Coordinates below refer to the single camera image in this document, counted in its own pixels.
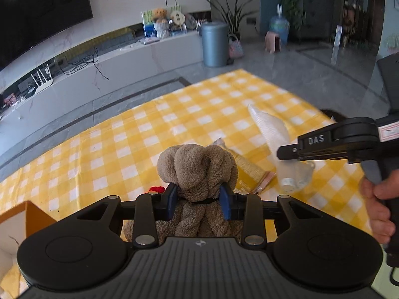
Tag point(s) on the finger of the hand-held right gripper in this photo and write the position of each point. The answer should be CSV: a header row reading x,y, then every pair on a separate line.
x,y
290,152

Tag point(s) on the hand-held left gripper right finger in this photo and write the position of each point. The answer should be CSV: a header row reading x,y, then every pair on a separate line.
x,y
225,205

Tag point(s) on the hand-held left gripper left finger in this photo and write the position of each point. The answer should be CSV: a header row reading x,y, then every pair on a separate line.
x,y
170,202

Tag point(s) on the brown towel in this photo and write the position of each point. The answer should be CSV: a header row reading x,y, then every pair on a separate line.
x,y
196,168

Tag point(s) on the person's right hand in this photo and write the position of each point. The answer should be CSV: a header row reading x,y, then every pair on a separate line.
x,y
378,211

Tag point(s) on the small red object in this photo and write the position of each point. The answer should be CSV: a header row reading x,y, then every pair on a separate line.
x,y
156,189

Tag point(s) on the yellow packet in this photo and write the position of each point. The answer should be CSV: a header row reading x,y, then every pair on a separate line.
x,y
249,168

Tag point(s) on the yellow checked blanket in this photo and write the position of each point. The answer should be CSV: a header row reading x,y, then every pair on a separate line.
x,y
140,130

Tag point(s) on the white tall floor object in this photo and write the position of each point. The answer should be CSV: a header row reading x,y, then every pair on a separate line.
x,y
336,45

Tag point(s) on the green grass decoration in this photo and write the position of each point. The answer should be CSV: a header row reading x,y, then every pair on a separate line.
x,y
392,42

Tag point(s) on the pink stool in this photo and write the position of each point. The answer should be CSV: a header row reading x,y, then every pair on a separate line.
x,y
272,42

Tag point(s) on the pink checked handbag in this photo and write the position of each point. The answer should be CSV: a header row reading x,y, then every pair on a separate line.
x,y
236,47

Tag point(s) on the dark coat rack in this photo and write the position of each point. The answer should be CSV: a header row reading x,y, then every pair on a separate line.
x,y
349,18

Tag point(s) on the blue water bottle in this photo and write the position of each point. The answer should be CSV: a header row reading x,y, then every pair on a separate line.
x,y
279,28

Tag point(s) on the dark grey cabinet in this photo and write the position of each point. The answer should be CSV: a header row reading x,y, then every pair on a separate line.
x,y
318,12

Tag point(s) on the grey-blue trash can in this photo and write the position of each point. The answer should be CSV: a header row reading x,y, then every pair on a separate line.
x,y
215,45

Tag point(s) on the white television console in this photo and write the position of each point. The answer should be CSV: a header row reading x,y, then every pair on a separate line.
x,y
124,65

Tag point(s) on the long-leaf potted plant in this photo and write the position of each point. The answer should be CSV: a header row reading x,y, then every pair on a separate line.
x,y
232,15

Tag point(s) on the orange box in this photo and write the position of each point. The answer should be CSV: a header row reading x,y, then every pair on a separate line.
x,y
21,221

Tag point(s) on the white router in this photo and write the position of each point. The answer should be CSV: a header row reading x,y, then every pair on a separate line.
x,y
43,82

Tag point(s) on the round cream plush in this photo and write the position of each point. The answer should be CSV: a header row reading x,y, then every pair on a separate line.
x,y
177,17

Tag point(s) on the brown plush bouquet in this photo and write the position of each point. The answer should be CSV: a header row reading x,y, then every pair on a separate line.
x,y
161,21

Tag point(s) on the small pink box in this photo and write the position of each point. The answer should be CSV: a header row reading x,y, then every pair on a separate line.
x,y
10,99

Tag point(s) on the black television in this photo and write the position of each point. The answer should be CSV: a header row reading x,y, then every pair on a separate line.
x,y
40,15

